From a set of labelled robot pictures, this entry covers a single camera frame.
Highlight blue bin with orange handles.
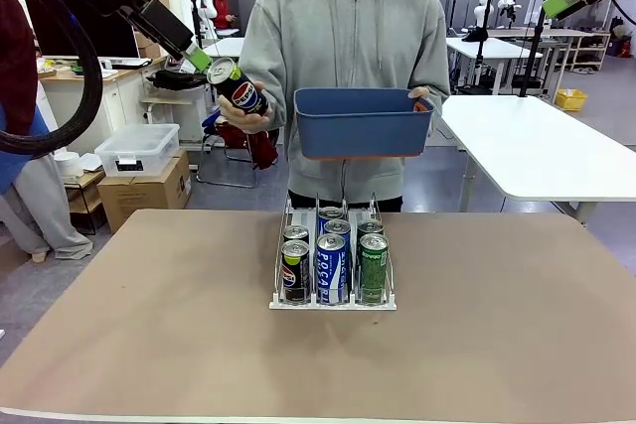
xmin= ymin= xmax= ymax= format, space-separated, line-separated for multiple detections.
xmin=293 ymin=87 xmax=435 ymax=161

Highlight small brown cardboard box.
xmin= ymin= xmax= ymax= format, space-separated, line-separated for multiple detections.
xmin=133 ymin=0 xmax=171 ymax=61

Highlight chair with red clothes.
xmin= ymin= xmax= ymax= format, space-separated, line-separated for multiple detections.
xmin=197 ymin=105 xmax=279 ymax=190

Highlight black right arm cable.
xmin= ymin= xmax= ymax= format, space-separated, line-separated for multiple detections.
xmin=609 ymin=0 xmax=636 ymax=26

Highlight small wooden side table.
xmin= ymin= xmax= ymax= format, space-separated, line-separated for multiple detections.
xmin=62 ymin=169 xmax=108 ymax=236

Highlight small white desk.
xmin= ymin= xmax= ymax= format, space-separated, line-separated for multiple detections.
xmin=201 ymin=36 xmax=248 ymax=61

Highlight person's left forearm grey sleeve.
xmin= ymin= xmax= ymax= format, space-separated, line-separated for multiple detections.
xmin=421 ymin=61 xmax=452 ymax=113

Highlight green soda can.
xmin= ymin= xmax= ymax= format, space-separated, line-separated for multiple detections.
xmin=358 ymin=232 xmax=390 ymax=305
xmin=356 ymin=217 xmax=386 ymax=237

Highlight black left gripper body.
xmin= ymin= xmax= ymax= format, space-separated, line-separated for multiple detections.
xmin=129 ymin=0 xmax=195 ymax=61

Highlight clear plastic storage box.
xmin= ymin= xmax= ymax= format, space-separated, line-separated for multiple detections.
xmin=93 ymin=122 xmax=181 ymax=178

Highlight yellow plastic crate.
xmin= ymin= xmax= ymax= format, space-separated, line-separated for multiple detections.
xmin=555 ymin=87 xmax=589 ymax=111

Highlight background person in red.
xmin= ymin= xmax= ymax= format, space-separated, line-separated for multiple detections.
xmin=213 ymin=0 xmax=239 ymax=31

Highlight black bag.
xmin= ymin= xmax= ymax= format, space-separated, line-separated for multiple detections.
xmin=146 ymin=69 xmax=210 ymax=92

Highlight white cabinet with wooden top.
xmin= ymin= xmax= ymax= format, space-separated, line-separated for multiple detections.
xmin=37 ymin=55 xmax=213 ymax=156

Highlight grey hoodie torso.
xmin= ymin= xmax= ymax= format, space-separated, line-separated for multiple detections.
xmin=238 ymin=0 xmax=452 ymax=195

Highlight person's right hand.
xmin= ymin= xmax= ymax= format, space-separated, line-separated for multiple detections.
xmin=218 ymin=88 xmax=273 ymax=136

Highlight white paper roll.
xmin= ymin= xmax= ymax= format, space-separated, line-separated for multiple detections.
xmin=53 ymin=150 xmax=85 ymax=178

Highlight bystander in red blue top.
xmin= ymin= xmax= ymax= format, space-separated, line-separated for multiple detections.
xmin=0 ymin=0 xmax=94 ymax=262

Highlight white background table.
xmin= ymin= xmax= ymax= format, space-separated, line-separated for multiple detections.
xmin=444 ymin=35 xmax=531 ymax=95

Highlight large white table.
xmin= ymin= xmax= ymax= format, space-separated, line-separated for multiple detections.
xmin=439 ymin=94 xmax=636 ymax=224

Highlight white wire can dispenser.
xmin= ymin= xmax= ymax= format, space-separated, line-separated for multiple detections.
xmin=268 ymin=191 xmax=398 ymax=311

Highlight black light stand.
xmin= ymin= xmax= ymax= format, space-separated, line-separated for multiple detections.
xmin=449 ymin=0 xmax=494 ymax=95

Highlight black tripod pole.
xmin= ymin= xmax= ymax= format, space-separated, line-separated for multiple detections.
xmin=518 ymin=0 xmax=563 ymax=98

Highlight black Pepsi can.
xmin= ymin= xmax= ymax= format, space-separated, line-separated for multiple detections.
xmin=282 ymin=224 xmax=310 ymax=245
xmin=206 ymin=57 xmax=270 ymax=117
xmin=280 ymin=238 xmax=311 ymax=305

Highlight large brown cardboard box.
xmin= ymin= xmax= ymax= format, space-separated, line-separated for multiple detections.
xmin=97 ymin=148 xmax=193 ymax=234

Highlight shiny snack packet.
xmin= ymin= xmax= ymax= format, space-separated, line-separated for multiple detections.
xmin=165 ymin=54 xmax=200 ymax=73

